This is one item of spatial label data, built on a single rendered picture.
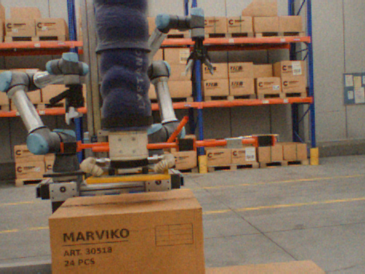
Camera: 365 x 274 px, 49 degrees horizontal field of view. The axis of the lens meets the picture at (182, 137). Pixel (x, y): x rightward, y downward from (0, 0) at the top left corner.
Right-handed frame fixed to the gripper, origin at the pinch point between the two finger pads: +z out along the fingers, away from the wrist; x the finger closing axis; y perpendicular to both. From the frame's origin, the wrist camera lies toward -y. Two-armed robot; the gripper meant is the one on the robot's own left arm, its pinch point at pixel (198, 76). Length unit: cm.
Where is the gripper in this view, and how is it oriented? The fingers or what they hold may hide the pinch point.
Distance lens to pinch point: 220.0
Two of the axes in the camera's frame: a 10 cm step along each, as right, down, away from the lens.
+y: 1.6, 0.4, -9.9
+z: 0.5, 10.0, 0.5
